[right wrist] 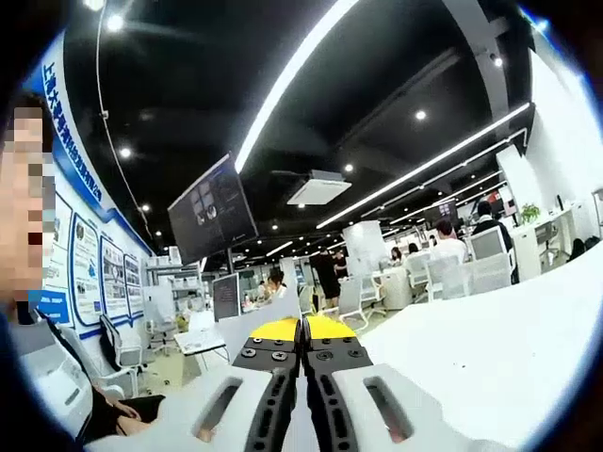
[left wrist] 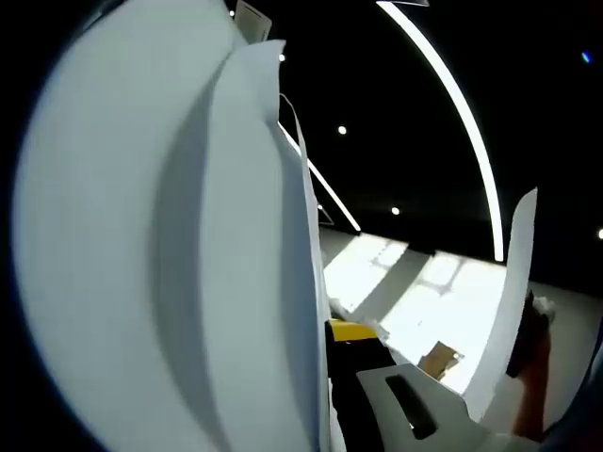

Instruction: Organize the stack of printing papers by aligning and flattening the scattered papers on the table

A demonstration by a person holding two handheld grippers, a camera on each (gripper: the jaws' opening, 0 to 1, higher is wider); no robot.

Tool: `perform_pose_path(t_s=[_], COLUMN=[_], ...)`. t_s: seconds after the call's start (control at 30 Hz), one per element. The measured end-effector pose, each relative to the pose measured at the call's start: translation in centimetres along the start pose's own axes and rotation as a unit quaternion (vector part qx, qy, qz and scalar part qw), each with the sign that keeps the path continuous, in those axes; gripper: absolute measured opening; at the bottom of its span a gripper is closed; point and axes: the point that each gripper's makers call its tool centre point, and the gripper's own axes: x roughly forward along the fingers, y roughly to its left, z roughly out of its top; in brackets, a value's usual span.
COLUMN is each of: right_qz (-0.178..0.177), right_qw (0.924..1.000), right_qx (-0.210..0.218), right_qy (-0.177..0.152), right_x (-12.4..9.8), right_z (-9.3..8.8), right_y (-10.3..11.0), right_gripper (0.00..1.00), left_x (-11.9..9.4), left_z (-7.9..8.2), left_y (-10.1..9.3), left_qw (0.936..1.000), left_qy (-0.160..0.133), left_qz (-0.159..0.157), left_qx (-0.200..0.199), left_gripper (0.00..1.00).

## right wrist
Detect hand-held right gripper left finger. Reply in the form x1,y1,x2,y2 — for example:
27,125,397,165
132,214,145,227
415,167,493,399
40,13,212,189
84,317,303,452

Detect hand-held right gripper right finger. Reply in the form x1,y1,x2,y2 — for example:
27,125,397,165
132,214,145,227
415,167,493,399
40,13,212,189
302,314,519,452

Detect white printing paper sheet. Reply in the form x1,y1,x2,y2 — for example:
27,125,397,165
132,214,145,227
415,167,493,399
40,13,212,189
214,277,303,364

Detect person's left hand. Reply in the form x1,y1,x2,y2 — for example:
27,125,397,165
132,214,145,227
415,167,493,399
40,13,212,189
110,397,159,439

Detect small white side table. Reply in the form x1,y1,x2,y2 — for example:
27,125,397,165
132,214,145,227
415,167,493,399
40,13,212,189
172,324,230,374

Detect desk computer monitor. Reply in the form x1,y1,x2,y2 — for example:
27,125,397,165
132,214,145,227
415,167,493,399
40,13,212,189
211,272,243,323

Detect white chest-worn device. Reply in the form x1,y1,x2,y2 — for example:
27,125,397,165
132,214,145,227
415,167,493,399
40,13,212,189
13,324,95,439

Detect white storage shelf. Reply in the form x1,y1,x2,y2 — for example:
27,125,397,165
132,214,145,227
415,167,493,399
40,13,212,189
145,256,204,313

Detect white office chair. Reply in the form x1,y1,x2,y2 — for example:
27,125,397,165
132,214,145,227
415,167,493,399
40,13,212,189
464,226,515,287
426,256,468,302
337,277,376,327

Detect white square pillar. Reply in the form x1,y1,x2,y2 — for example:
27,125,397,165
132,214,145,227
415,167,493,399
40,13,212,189
342,219,390,280

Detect white filing cabinet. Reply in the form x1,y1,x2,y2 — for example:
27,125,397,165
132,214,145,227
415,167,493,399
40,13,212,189
511,225,544,283

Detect black hanging monitor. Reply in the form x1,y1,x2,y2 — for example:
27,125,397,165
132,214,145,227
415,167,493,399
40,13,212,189
167,151,260,267

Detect small dark hanging screen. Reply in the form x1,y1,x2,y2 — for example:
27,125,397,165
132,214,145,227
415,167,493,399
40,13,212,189
423,200,459,228

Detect green potted plant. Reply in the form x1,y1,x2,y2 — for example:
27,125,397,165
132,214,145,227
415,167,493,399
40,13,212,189
519,202,543,227

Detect long ceiling light strip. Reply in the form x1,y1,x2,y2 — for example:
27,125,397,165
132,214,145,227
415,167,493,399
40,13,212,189
234,0,360,173
316,102,532,231

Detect ceiling air conditioner unit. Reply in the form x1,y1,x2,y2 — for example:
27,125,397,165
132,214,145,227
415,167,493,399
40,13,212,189
286,169,352,207

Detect ceiling spotlights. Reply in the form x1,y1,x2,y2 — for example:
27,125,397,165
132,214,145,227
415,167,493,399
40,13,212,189
84,0,503,246

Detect blue white wall poster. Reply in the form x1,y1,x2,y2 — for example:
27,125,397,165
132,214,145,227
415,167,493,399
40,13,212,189
27,37,148,341

